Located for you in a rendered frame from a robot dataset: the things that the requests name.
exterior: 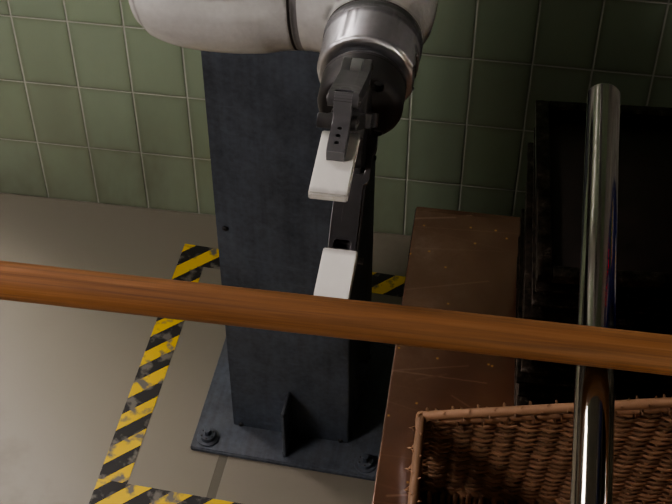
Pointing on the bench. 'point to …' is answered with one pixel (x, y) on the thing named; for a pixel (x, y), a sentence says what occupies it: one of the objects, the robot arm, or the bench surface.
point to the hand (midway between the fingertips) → (330, 248)
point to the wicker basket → (442, 472)
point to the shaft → (338, 318)
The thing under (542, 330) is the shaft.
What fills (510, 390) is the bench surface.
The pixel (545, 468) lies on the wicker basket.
